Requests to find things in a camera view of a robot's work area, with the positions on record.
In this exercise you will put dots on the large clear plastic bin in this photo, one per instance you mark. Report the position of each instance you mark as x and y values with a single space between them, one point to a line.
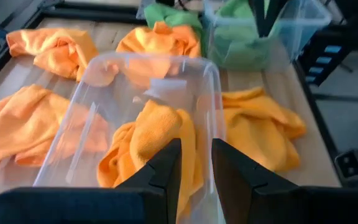
306 21

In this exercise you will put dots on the small clear plastic bin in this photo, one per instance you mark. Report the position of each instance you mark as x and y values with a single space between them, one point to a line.
120 81

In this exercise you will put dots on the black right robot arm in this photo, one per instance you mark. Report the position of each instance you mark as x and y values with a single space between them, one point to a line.
353 34

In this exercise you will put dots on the orange microfiber towel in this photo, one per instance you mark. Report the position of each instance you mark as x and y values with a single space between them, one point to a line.
160 40
259 130
20 124
51 49

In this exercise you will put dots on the black aluminium table frame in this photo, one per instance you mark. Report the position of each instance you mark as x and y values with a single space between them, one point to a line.
98 12

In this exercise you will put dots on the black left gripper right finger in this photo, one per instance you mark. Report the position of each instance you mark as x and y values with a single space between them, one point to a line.
259 202

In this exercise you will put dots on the orange towel with white tag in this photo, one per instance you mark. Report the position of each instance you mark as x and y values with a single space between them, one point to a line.
157 133

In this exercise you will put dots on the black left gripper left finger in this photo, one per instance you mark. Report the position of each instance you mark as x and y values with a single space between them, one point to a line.
135 205

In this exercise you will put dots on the green microfiber towel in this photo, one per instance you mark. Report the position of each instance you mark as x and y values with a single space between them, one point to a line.
232 11
169 15
238 49

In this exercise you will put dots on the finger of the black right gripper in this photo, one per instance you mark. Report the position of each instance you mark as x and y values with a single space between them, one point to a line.
277 12
258 15

